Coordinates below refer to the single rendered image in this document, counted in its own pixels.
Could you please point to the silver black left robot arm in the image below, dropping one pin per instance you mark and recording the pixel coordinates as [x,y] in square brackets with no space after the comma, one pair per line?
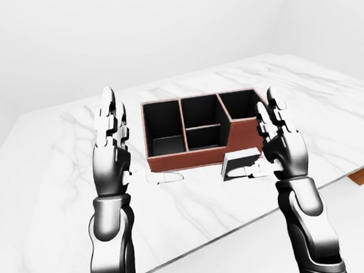
[110,248]

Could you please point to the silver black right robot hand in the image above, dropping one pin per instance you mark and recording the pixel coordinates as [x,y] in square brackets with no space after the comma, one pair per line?
[288,154]

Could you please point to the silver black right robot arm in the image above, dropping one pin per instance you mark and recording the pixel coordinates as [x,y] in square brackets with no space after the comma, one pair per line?
[310,227]

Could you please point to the red-brown desk caddy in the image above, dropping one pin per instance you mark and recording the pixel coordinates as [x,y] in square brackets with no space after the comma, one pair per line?
[197,131]

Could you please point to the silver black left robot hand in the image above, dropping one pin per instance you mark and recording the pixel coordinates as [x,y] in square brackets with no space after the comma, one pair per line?
[107,168]

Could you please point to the white and black book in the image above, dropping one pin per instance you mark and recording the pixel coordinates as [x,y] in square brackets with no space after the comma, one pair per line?
[240,161]

